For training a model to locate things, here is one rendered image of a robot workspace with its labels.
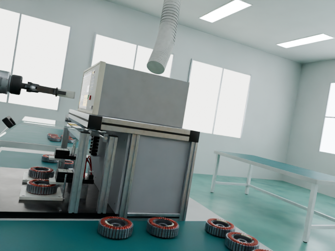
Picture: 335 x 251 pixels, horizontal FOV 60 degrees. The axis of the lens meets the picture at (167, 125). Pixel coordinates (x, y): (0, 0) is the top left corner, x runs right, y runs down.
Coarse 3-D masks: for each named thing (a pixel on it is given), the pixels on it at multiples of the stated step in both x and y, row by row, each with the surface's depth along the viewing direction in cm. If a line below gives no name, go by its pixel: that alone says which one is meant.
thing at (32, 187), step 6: (30, 180) 114; (36, 180) 116; (42, 180) 118; (48, 180) 118; (30, 186) 109; (36, 186) 109; (42, 186) 110; (48, 186) 111; (54, 186) 113; (30, 192) 109; (36, 192) 109; (42, 192) 109; (48, 192) 111; (54, 192) 114
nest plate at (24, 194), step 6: (24, 186) 117; (24, 192) 110; (60, 192) 117; (24, 198) 105; (30, 198) 106; (36, 198) 107; (42, 198) 108; (48, 198) 109; (54, 198) 110; (60, 198) 110
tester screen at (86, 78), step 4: (84, 76) 144; (88, 76) 132; (84, 80) 142; (88, 80) 130; (84, 84) 140; (88, 84) 129; (84, 88) 138; (84, 92) 136; (88, 92) 126; (80, 96) 147; (80, 100) 145
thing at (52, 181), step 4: (56, 172) 117; (60, 172) 114; (64, 172) 114; (68, 172) 115; (72, 172) 116; (56, 176) 115; (60, 176) 114; (64, 176) 115; (68, 176) 115; (72, 176) 116; (52, 180) 115; (56, 180) 113; (60, 180) 114; (68, 180) 115; (84, 180) 118; (88, 180) 118; (92, 180) 119; (60, 184) 114
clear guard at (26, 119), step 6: (24, 120) 94; (30, 120) 98; (36, 120) 102; (42, 120) 107; (48, 120) 113; (12, 126) 91; (60, 126) 96; (66, 126) 97; (72, 126) 99; (78, 126) 104; (84, 126) 109
